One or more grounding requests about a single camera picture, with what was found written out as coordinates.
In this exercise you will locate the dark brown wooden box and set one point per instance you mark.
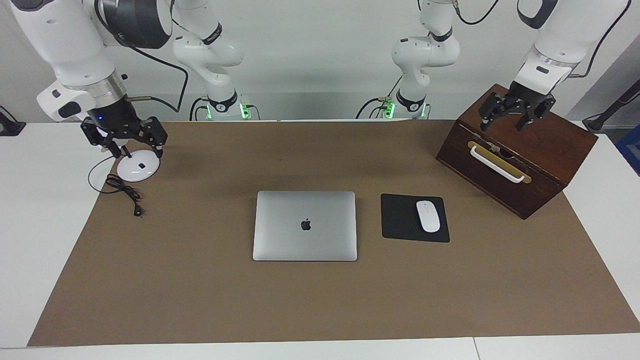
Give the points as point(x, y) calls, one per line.
point(540, 145)

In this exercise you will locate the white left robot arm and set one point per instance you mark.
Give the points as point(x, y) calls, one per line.
point(565, 35)

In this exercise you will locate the brown table mat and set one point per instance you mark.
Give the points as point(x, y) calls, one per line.
point(200, 290)

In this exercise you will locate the black tripod leg stand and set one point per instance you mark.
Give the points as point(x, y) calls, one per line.
point(612, 107)

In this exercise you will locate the white desk lamp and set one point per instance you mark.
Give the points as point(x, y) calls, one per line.
point(137, 167)

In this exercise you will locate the blue crate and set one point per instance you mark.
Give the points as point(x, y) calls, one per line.
point(631, 150)

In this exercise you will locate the white computer mouse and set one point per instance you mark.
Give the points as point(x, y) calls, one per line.
point(428, 216)

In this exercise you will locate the silver grey laptop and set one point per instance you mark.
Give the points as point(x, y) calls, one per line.
point(305, 225)

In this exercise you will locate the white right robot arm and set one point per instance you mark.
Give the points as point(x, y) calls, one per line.
point(65, 40)

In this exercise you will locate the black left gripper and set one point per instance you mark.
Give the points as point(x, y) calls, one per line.
point(527, 97)

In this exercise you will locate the small black stand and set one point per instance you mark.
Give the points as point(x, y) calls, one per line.
point(10, 127)

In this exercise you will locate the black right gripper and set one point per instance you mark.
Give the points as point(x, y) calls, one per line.
point(115, 117)

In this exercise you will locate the black mouse pad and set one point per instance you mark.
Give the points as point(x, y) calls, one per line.
point(400, 220)

